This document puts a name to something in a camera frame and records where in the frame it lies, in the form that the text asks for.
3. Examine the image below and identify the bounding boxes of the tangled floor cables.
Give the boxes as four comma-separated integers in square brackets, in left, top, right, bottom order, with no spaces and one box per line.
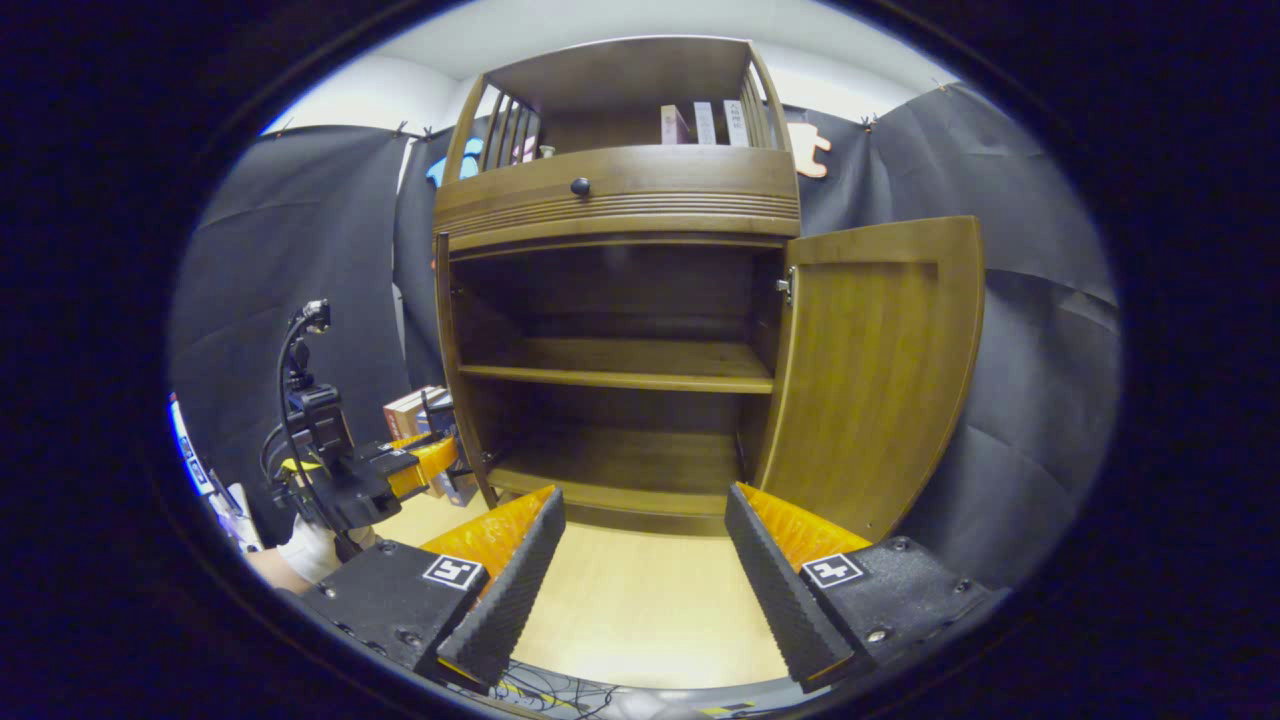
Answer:
[445,660,626,717]

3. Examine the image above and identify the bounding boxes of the wooden drawer with black knob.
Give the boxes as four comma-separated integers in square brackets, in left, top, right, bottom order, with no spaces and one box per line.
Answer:
[435,146,801,206]

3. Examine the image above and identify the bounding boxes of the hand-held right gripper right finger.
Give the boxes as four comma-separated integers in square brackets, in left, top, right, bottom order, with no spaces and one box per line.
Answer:
[724,482,1001,693]

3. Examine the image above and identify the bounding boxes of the black backdrop cloth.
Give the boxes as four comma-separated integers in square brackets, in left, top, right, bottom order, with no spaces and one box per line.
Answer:
[168,82,1123,591]

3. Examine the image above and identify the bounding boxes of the wooden shoe cabinet door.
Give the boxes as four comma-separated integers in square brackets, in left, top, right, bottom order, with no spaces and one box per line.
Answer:
[432,232,499,509]
[755,215,986,544]

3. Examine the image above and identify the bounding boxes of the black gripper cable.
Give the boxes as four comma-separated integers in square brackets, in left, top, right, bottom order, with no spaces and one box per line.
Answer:
[272,312,313,481]

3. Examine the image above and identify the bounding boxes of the blue white banner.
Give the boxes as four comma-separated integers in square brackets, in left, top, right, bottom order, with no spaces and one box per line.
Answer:
[168,393,219,498]

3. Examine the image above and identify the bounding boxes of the red white book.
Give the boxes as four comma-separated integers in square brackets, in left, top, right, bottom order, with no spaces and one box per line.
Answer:
[383,386,448,443]

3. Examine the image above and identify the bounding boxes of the wooden double-door shoe cabinet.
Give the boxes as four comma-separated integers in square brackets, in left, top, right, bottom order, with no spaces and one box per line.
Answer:
[432,36,803,541]

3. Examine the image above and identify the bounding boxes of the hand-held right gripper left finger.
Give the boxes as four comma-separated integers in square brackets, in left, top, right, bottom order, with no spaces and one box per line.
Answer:
[298,486,567,691]

